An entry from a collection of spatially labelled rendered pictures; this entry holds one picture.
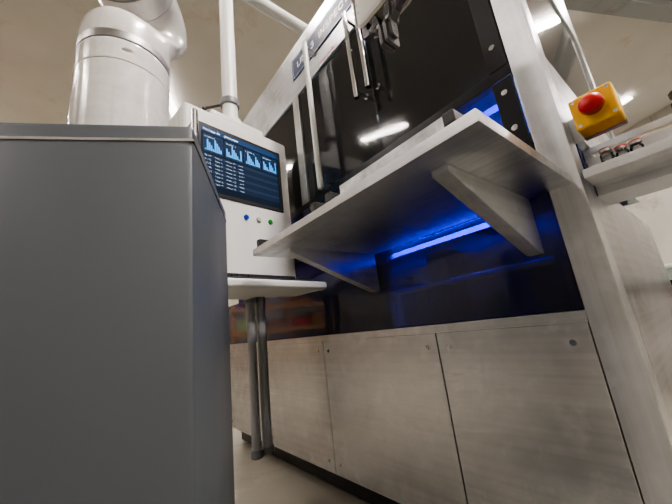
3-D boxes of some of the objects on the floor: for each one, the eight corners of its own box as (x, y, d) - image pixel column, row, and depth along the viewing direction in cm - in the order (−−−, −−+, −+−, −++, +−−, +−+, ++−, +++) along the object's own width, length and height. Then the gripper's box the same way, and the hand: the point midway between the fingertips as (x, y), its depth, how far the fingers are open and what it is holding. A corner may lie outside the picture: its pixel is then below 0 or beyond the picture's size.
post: (707, 672, 51) (449, -150, 102) (767, 702, 47) (466, -173, 97) (706, 706, 47) (438, -168, 98) (771, 742, 43) (455, -193, 93)
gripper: (335, -9, 61) (346, 67, 57) (391, -91, 50) (411, -5, 45) (362, 12, 66) (375, 83, 61) (419, -60, 55) (440, 22, 50)
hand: (388, 37), depth 54 cm, fingers closed
